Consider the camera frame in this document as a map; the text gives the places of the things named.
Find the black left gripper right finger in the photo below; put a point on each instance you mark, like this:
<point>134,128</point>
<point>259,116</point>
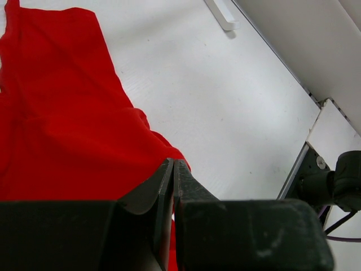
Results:
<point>213,234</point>

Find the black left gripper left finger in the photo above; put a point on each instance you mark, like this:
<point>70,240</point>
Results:
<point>130,233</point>

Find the red t shirt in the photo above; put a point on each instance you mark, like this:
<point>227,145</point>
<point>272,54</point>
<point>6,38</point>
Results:
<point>69,132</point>

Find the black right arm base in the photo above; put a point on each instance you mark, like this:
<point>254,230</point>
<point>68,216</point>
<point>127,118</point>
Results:
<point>312,180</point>

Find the white clothes rack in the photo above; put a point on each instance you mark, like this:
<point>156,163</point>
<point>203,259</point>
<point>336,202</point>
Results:
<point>223,15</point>

